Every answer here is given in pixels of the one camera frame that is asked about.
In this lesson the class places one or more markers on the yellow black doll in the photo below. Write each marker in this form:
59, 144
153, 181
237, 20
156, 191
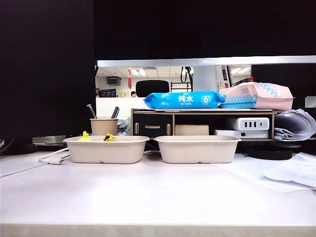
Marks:
108, 137

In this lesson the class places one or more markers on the yellow rubber duck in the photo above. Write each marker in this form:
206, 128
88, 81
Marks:
84, 138

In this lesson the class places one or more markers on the small cardboard box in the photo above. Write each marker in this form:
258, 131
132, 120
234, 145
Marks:
192, 130

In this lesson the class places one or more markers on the beige paper box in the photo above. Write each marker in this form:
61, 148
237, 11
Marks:
197, 153
106, 153

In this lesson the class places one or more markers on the white flat apple box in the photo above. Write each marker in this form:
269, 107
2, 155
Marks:
229, 133

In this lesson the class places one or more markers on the black wooden desk organizer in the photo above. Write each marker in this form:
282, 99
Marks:
153, 127

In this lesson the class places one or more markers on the blue wet wipes pack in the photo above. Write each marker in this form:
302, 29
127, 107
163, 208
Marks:
185, 99

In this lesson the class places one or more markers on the distant seated person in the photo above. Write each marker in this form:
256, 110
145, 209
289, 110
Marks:
133, 93

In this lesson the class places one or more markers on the black metal rack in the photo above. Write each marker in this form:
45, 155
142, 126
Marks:
182, 87

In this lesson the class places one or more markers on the black flat pen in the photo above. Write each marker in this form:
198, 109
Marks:
114, 113

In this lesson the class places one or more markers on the red hanging ornament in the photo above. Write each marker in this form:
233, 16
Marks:
129, 79

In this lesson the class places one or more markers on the beige paper cup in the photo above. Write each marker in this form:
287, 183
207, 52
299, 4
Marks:
103, 127

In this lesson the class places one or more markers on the small background screen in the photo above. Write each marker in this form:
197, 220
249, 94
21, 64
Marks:
108, 93

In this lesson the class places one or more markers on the white monitor stand pillar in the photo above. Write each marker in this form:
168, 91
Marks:
205, 79

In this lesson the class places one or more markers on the metal tipped pen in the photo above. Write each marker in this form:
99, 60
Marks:
91, 112

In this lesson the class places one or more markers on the white power charger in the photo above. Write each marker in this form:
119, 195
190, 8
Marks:
232, 123

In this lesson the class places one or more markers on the black monitor silver bezel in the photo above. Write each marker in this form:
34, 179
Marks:
197, 29

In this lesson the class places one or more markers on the white paper sheet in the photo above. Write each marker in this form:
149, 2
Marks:
296, 170
247, 172

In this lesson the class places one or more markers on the silver monitor base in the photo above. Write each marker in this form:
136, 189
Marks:
49, 140

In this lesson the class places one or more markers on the pink tissue pack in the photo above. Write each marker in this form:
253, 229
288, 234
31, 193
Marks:
271, 96

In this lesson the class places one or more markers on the black round disc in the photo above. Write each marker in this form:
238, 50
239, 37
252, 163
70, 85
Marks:
269, 154

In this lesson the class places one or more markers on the large black monitor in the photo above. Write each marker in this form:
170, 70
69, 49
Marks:
44, 74

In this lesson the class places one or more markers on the rolled paper stack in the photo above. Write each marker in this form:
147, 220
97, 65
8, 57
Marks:
296, 123

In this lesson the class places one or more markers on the white corner object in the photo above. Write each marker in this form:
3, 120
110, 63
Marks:
311, 101

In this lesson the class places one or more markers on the grey wall box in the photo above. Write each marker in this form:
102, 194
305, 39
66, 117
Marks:
113, 81

